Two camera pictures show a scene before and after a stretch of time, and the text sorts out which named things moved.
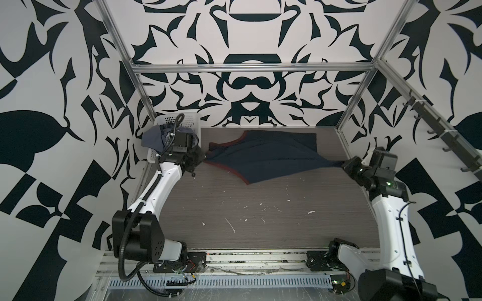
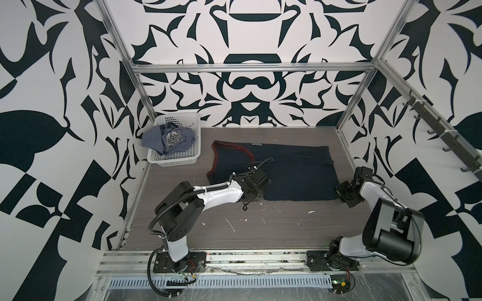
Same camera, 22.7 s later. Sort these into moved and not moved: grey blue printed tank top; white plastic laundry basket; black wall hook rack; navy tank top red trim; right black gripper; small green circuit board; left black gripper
Moved: navy tank top red trim; left black gripper; right black gripper
Not moved: grey blue printed tank top; black wall hook rack; small green circuit board; white plastic laundry basket
